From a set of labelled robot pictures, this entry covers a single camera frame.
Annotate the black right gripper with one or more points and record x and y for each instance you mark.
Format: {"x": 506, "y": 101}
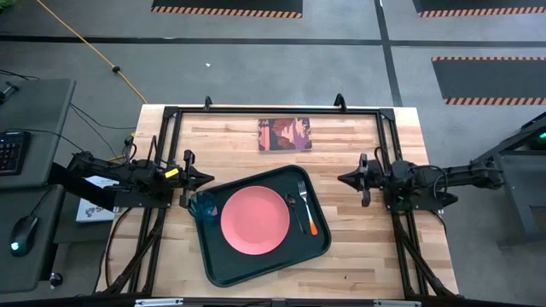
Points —
{"x": 365, "y": 179}

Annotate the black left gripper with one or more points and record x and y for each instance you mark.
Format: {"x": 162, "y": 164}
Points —
{"x": 188, "y": 179}

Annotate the blue translucent cup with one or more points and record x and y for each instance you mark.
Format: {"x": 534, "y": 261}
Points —
{"x": 204, "y": 205}

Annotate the black plastic spoon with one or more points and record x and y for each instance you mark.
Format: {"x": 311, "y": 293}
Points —
{"x": 290, "y": 198}

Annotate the pink round plate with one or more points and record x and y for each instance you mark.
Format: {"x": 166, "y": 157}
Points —
{"x": 255, "y": 220}

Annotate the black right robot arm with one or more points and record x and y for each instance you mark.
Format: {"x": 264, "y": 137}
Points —
{"x": 426, "y": 179}

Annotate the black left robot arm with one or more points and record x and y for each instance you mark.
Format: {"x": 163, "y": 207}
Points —
{"x": 128, "y": 175}

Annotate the dark green plastic tray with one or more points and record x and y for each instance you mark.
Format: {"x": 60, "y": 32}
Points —
{"x": 239, "y": 268}

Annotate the black table clamp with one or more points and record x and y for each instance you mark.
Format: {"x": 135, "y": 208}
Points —
{"x": 207, "y": 103}
{"x": 340, "y": 102}

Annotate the book with colourful cover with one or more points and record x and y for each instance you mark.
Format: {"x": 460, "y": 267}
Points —
{"x": 285, "y": 134}

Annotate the white printed booklet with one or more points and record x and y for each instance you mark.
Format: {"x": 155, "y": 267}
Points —
{"x": 91, "y": 212}

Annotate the grey equipment stand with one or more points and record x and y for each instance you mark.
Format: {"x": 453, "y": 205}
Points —
{"x": 520, "y": 200}

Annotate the black mat with hazard stripes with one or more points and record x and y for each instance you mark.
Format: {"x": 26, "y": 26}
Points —
{"x": 226, "y": 4}
{"x": 482, "y": 4}
{"x": 490, "y": 79}

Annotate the grey desk surface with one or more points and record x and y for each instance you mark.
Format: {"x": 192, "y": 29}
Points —
{"x": 42, "y": 111}
{"x": 25, "y": 273}

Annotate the small black knob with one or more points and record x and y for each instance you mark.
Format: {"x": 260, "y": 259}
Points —
{"x": 56, "y": 279}

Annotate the black computer mouse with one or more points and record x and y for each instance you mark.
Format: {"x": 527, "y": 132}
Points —
{"x": 23, "y": 236}

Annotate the black keyboard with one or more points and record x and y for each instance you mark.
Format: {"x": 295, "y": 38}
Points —
{"x": 13, "y": 152}

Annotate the small black tool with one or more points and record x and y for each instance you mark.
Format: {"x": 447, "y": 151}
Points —
{"x": 8, "y": 91}

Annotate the black metal table frame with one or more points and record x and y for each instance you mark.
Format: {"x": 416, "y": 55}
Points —
{"x": 277, "y": 111}

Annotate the silver metal bracket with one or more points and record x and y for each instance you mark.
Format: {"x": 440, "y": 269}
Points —
{"x": 396, "y": 304}
{"x": 158, "y": 302}

